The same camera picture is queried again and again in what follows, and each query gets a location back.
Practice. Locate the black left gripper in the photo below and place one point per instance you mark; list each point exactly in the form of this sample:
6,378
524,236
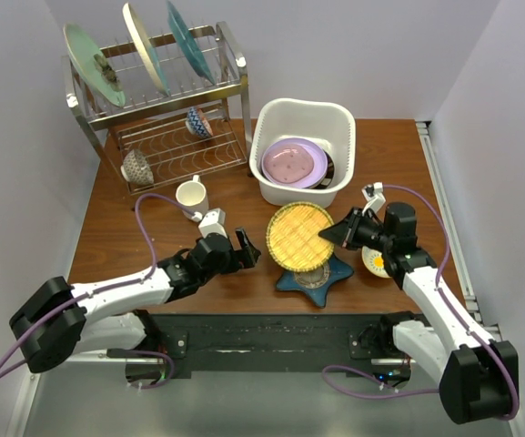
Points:
241,259

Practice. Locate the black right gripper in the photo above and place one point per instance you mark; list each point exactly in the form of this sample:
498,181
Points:
345,232

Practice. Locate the dark teal star plate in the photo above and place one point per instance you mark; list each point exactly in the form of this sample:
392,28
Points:
315,284

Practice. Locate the yellow woven pattern plate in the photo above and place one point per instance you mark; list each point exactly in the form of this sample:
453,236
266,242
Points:
292,237

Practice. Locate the black striped rim plate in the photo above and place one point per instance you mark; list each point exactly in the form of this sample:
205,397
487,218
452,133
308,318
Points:
327,179

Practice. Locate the lavender purple plate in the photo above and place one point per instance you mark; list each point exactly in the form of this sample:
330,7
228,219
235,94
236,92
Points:
320,167

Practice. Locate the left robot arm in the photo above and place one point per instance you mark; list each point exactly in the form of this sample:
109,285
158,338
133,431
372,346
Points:
52,321

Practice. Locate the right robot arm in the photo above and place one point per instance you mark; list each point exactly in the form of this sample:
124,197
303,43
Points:
477,376

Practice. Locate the white plastic bin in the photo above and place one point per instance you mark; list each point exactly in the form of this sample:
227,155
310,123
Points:
329,125

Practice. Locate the small bowl yellow sun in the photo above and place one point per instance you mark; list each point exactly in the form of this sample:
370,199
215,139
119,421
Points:
373,261

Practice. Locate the white ceramic mug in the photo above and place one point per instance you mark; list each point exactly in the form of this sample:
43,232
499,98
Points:
192,195

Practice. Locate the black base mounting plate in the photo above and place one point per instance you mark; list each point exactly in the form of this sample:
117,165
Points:
181,345

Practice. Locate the blue zigzag pattern bowl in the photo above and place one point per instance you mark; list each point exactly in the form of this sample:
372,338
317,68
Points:
197,123

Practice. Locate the grey patterned bowl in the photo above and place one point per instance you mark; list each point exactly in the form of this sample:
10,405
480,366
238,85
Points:
136,170

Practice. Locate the stainless steel dish rack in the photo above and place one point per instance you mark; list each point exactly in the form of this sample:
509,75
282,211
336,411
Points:
155,124

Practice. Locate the cream teal plate in rack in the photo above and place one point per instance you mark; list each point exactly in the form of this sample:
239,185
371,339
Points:
145,49

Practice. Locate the pale green plate in rack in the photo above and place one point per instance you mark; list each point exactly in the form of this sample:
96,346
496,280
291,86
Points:
92,65

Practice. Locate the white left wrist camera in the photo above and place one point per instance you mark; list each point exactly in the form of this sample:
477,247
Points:
211,222

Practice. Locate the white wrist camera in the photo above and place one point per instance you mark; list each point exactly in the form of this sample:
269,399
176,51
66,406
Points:
211,222
374,196

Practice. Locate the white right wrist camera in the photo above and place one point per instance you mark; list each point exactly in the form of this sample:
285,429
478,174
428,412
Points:
374,196

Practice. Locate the aluminium frame rail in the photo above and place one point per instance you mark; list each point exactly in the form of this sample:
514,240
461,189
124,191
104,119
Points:
465,285

